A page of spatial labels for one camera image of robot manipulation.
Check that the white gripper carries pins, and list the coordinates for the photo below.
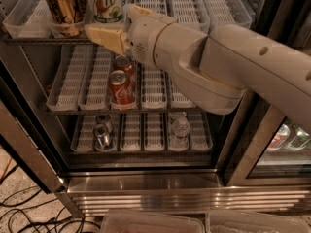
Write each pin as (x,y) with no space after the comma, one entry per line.
(143,36)

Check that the white 7up can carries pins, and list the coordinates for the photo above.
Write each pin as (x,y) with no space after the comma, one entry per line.
(107,11)

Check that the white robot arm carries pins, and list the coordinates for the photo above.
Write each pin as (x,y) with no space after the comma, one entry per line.
(214,70)

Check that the rear red cola can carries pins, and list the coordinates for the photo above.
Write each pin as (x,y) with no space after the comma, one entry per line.
(125,64)

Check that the red cola can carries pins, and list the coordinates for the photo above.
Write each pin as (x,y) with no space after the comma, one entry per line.
(121,88)
(125,64)

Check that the gold drink can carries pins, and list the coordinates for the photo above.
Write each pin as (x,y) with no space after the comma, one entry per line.
(67,16)

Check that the front red cola can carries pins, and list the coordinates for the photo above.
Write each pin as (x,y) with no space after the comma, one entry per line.
(121,88)

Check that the rear blue silver can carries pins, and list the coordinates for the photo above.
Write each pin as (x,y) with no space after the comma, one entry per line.
(105,119)

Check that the blue silver can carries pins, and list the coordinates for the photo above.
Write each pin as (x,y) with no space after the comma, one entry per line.
(105,119)
(102,136)

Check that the front blue silver can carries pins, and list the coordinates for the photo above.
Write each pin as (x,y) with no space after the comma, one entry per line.
(102,136)

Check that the left fridge door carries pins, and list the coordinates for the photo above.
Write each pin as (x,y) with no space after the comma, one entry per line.
(29,134)

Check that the red can behind glass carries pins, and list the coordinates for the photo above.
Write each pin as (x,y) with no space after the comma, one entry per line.
(279,139)

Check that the right glass fridge door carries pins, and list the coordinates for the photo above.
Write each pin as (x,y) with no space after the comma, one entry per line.
(257,122)

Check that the clear water bottle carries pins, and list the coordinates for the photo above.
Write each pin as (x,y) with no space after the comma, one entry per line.
(179,136)

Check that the left clear plastic bin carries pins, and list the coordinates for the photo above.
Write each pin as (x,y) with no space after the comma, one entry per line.
(130,221)

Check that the clear plastic bin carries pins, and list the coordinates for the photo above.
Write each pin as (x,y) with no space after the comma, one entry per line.
(130,221)
(227,221)

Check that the green bottle behind glass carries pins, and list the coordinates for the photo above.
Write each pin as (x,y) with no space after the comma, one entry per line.
(299,141)

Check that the right clear plastic bin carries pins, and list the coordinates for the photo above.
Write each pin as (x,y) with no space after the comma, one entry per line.
(227,221)

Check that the top wire shelf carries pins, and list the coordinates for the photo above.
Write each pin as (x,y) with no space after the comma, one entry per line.
(48,40)

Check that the wire shelf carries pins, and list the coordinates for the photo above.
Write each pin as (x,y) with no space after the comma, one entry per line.
(48,40)
(115,111)
(141,152)

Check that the middle wire shelf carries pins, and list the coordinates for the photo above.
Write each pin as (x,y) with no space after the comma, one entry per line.
(115,111)

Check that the bottom wire shelf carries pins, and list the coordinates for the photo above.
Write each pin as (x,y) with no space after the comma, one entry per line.
(141,152)

